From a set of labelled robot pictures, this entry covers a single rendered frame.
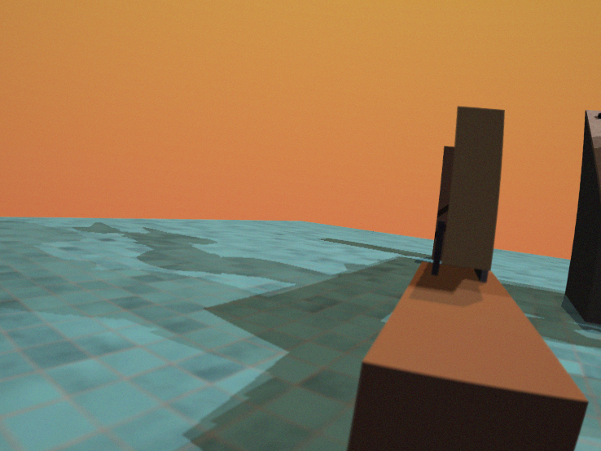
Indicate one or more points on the dark brown bar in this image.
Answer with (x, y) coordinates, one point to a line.
(475, 188)

